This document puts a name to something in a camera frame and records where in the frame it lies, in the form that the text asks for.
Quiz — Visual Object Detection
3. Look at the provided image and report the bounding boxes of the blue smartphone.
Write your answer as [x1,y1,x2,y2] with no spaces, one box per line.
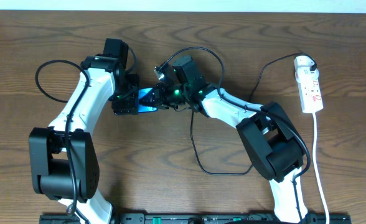
[138,88,158,113]

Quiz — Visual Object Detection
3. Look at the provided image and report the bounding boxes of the white power strip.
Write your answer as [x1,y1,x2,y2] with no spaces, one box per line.
[295,67,324,114]

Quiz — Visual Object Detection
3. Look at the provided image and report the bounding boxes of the white power strip cord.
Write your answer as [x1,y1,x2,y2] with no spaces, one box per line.
[311,112,331,224]

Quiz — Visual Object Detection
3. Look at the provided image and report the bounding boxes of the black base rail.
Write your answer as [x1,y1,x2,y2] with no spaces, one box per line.
[39,213,352,224]

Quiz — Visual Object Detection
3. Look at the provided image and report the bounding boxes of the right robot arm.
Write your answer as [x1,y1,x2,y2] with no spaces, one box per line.
[139,55,310,223]

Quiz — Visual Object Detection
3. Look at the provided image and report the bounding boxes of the white USB charger adapter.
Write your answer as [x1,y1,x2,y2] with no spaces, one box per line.
[294,55,317,75]

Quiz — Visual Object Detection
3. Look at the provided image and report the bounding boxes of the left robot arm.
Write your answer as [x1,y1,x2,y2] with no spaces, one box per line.
[28,38,139,223]

